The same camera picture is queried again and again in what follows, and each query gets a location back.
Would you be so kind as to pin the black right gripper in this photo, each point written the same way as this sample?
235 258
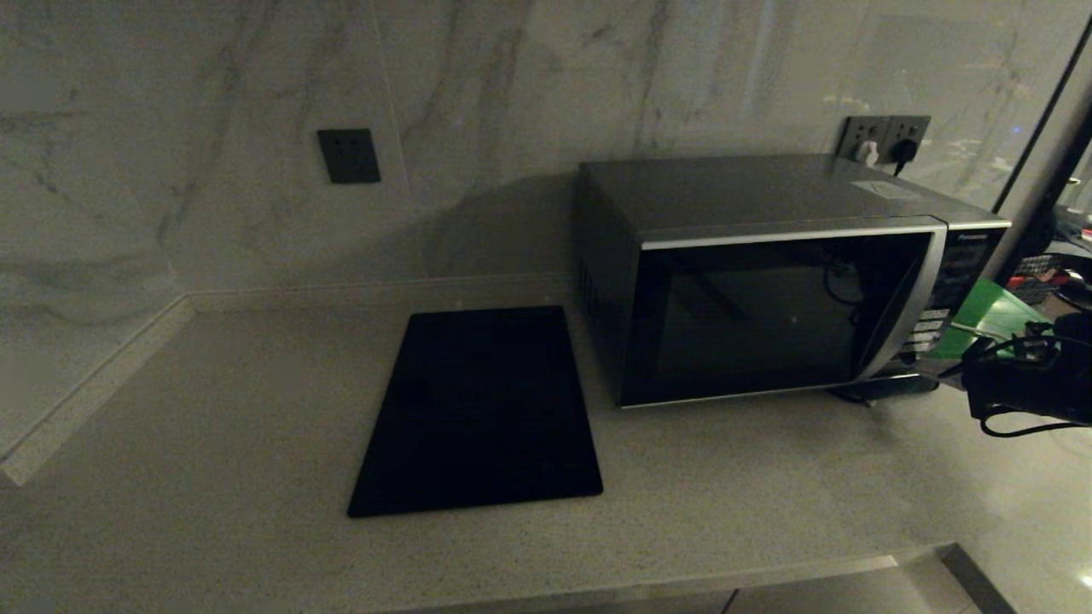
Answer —
1032 388

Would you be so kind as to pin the black glass microwave door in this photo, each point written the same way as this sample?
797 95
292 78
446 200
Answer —
751 315

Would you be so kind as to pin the silver black microwave oven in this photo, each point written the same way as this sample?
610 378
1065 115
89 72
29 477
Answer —
725 192

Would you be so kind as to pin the green cutting board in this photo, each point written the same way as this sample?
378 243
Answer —
994 311

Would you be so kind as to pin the black power plug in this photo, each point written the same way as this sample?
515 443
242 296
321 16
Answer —
905 151

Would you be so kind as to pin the white power plug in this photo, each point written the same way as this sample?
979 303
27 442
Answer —
867 153

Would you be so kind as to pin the black induction cooktop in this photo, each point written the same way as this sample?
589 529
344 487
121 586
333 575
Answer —
482 409

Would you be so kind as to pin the black shelf post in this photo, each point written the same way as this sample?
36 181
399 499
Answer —
1034 234

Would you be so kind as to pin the dark double wall socket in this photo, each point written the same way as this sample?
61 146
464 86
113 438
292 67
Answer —
883 130

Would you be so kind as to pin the thin black frame bar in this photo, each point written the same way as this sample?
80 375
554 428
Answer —
1042 119

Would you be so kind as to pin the dark single wall socket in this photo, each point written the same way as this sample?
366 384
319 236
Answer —
349 156

